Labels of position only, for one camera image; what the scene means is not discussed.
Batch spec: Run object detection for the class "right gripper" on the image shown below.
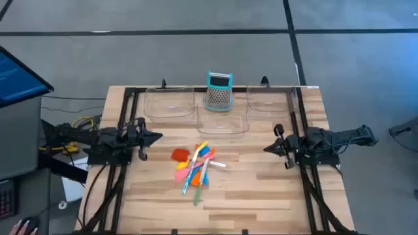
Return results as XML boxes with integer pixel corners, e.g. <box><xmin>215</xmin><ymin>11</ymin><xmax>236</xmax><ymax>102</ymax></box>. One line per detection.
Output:
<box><xmin>263</xmin><ymin>123</ymin><xmax>300</xmax><ymax>170</ymax></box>

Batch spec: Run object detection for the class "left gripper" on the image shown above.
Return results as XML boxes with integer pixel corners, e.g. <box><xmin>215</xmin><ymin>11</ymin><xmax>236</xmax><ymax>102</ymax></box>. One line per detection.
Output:
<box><xmin>125</xmin><ymin>116</ymin><xmax>163</xmax><ymax>161</ymax></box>

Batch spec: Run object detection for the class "yellow silicone spoon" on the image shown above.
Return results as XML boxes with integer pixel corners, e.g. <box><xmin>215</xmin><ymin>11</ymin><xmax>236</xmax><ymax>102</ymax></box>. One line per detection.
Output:
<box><xmin>176</xmin><ymin>140</ymin><xmax>209</xmax><ymax>171</ymax></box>

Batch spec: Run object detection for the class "green-handled knife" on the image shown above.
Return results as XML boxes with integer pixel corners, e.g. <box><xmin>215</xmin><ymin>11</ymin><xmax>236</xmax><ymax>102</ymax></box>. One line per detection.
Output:
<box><xmin>193</xmin><ymin>158</ymin><xmax>210</xmax><ymax>208</ymax></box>

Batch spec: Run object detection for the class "clear plastic bin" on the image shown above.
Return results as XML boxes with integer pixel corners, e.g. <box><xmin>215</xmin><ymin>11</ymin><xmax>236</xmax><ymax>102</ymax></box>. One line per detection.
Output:
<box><xmin>195</xmin><ymin>97</ymin><xmax>250</xmax><ymax>138</ymax></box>
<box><xmin>246</xmin><ymin>85</ymin><xmax>298</xmax><ymax>118</ymax></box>
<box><xmin>143</xmin><ymin>86</ymin><xmax>196</xmax><ymax>119</ymax></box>

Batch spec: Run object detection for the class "teal metal box grater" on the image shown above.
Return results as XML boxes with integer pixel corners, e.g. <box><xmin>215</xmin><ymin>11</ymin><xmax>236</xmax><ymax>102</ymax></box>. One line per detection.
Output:
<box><xmin>203</xmin><ymin>70</ymin><xmax>234</xmax><ymax>112</ymax></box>

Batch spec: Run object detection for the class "white paper sheet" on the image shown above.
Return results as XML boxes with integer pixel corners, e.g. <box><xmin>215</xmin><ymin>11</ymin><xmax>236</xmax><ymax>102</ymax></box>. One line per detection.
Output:
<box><xmin>61</xmin><ymin>156</ymin><xmax>89</xmax><ymax>203</ymax></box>

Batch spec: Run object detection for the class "black cart leg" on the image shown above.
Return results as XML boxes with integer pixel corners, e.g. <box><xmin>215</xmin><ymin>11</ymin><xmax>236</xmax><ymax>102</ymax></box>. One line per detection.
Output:
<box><xmin>37</xmin><ymin>152</ymin><xmax>89</xmax><ymax>184</ymax></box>

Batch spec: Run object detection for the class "dark grey desk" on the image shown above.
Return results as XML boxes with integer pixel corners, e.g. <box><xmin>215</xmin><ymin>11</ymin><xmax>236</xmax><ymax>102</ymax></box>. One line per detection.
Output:
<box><xmin>0</xmin><ymin>168</ymin><xmax>82</xmax><ymax>235</ymax></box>

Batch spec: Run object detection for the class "computer monitor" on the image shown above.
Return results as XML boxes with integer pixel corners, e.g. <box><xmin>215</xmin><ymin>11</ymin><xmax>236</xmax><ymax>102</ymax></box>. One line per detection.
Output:
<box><xmin>0</xmin><ymin>45</ymin><xmax>55</xmax><ymax>109</ymax></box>

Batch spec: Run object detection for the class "black computer mouse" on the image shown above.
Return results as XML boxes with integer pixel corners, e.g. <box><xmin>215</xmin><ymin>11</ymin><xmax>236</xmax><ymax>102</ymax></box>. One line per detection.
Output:
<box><xmin>15</xmin><ymin>215</ymin><xmax>40</xmax><ymax>235</ymax></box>

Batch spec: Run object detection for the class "black keyboard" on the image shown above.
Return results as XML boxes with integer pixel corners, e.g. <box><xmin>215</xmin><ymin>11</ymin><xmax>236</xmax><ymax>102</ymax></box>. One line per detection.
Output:
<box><xmin>0</xmin><ymin>178</ymin><xmax>18</xmax><ymax>220</ymax></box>

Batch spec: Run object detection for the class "person's hand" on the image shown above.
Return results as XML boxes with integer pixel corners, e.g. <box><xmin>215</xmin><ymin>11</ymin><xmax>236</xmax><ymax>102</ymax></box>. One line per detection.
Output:
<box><xmin>8</xmin><ymin>220</ymin><xmax>37</xmax><ymax>235</ymax></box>

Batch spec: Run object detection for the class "black metal table frame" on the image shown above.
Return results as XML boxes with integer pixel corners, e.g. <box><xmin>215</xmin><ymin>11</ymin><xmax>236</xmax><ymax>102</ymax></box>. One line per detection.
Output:
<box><xmin>76</xmin><ymin>85</ymin><xmax>359</xmax><ymax>235</ymax></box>

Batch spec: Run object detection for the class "yellow cable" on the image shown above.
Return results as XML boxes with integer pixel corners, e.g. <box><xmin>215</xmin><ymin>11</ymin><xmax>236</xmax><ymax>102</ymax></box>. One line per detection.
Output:
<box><xmin>38</xmin><ymin>116</ymin><xmax>95</xmax><ymax>157</ymax></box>

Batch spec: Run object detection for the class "black floor cable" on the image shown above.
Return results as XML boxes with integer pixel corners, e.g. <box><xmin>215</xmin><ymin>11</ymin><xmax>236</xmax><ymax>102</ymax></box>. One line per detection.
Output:
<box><xmin>40</xmin><ymin>94</ymin><xmax>107</xmax><ymax>114</ymax></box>

